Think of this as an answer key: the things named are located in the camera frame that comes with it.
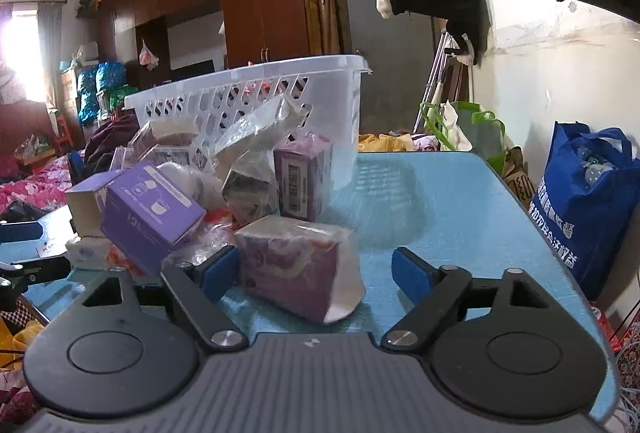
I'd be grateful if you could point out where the purple cardboard box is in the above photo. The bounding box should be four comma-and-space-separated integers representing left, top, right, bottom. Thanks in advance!
101, 162, 205, 276

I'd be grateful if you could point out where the pink floral bedsheet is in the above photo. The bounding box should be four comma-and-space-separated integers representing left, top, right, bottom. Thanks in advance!
0, 158, 72, 212

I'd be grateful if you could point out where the bagged dark box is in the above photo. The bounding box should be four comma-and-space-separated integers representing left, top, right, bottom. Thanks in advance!
222, 151, 279, 227

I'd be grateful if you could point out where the upright purple barcode box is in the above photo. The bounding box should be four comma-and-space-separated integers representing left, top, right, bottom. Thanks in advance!
273, 132, 333, 222

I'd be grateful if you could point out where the green tote bag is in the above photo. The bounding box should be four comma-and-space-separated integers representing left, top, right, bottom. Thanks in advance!
420, 101, 508, 176

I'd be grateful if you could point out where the blue shopping bag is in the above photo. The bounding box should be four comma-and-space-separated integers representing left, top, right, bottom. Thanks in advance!
528, 122, 639, 301

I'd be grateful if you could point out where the white plastic laundry basket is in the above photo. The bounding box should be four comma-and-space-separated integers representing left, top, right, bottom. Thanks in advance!
125, 55, 370, 190

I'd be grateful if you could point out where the grey door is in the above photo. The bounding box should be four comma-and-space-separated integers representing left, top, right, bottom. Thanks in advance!
338, 0, 436, 134

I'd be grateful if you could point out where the dark red wooden wardrobe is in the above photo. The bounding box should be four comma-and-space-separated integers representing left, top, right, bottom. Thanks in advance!
96, 0, 321, 89

